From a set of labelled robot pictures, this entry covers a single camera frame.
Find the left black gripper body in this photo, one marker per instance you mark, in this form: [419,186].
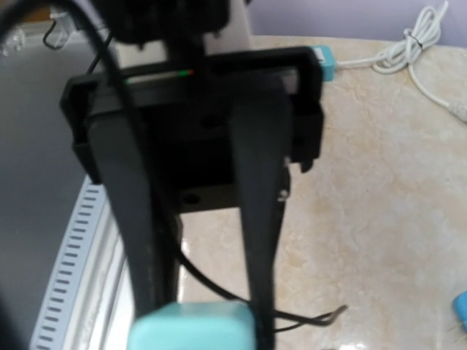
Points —
[297,68]

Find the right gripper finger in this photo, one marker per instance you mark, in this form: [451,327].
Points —
[151,141]

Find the teal USB charger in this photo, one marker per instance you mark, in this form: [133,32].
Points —
[191,326]

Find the teal power strip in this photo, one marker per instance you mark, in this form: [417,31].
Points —
[327,61]

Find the blue rounded charger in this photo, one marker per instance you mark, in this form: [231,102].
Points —
[459,305]

